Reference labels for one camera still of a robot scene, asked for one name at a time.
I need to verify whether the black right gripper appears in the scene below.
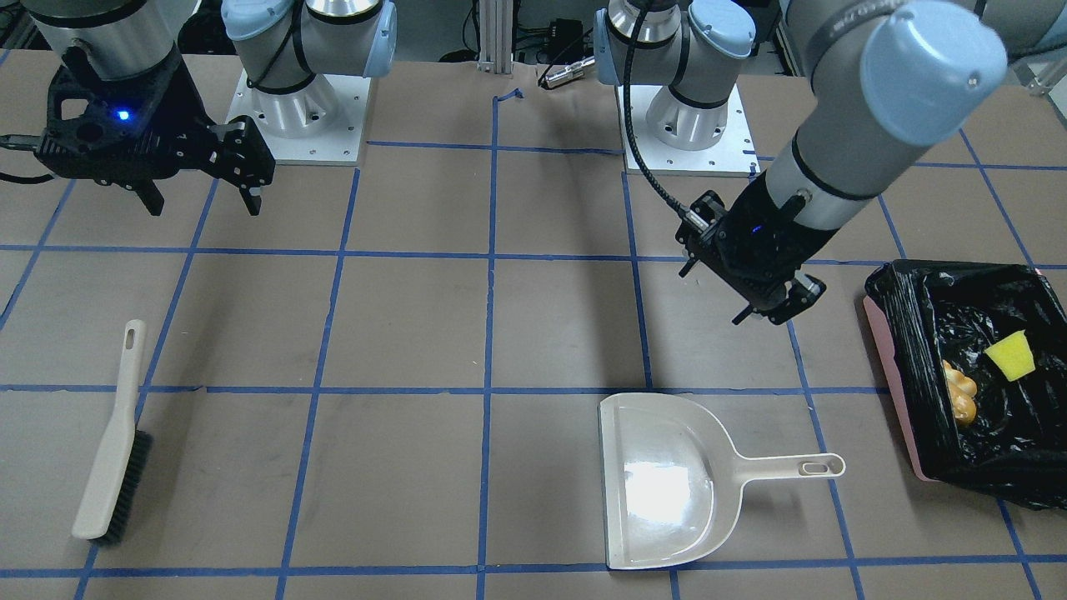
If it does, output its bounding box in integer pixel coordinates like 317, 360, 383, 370
35, 46, 277, 217

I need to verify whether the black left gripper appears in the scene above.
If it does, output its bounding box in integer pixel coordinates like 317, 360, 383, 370
675, 179, 828, 326

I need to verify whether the yellow lemon-shaped toy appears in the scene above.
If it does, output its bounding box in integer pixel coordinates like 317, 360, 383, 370
942, 360, 977, 427

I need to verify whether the beige plastic dustpan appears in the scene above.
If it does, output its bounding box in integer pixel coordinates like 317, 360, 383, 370
599, 392, 846, 571

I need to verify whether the yellow sponge piece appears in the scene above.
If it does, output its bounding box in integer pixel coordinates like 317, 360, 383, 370
983, 330, 1037, 383

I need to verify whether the white hand brush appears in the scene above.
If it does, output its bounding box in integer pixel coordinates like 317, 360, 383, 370
70, 319, 153, 546

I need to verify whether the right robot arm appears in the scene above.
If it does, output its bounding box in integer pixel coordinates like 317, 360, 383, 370
3, 1, 398, 216

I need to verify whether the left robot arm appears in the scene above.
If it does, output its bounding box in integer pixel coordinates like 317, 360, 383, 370
592, 1, 1064, 323

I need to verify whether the pink bin with black bag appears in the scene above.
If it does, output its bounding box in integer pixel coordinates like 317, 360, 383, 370
864, 259, 1066, 509

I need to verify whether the silver metal connector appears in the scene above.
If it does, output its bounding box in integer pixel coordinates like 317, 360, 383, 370
537, 56, 598, 91

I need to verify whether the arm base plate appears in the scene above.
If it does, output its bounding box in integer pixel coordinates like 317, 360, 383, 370
228, 72, 376, 165
630, 85, 761, 178

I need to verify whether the aluminium frame post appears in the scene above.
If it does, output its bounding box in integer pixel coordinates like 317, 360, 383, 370
477, 0, 515, 77

